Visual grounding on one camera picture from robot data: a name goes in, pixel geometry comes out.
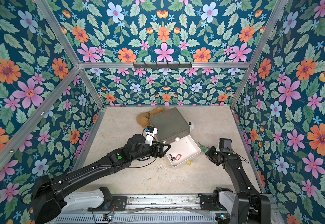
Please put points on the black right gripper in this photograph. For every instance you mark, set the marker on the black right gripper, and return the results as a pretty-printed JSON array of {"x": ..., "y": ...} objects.
[{"x": 212, "y": 152}]

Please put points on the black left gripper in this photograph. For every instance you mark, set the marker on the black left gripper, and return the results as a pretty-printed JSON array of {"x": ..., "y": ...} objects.
[{"x": 159, "y": 154}]

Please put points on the green tagged key bunch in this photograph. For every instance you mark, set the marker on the green tagged key bunch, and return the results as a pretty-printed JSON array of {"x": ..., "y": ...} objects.
[{"x": 204, "y": 149}]

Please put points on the red tagged key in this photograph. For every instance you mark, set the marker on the red tagged key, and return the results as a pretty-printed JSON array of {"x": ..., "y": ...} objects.
[{"x": 175, "y": 157}]

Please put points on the white drawer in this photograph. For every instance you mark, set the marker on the white drawer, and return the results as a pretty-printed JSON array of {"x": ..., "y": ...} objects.
[{"x": 185, "y": 146}]

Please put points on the grey three-drawer cabinet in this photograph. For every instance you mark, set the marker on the grey three-drawer cabinet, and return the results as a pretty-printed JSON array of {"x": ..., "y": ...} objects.
[{"x": 171, "y": 125}]

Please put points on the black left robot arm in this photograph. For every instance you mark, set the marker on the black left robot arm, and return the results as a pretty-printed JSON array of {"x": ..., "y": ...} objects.
[{"x": 48, "y": 193}]

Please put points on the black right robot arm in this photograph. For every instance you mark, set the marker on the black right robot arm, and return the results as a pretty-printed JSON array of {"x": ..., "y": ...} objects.
[{"x": 244, "y": 204}]

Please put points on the brown plush teddy bear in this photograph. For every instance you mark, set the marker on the brown plush teddy bear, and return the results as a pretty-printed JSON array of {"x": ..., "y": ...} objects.
[{"x": 143, "y": 118}]

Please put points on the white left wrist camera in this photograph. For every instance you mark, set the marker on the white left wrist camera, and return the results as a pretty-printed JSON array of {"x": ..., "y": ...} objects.
[{"x": 150, "y": 135}]

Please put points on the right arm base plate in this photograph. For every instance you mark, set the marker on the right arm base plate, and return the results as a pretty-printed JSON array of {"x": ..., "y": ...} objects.
[{"x": 221, "y": 199}]

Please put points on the aluminium front rail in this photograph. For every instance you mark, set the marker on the aluminium front rail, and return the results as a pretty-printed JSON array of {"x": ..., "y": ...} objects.
[{"x": 140, "y": 209}]

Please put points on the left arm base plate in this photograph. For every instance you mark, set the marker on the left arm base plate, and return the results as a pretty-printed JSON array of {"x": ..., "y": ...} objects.
[{"x": 109, "y": 202}]

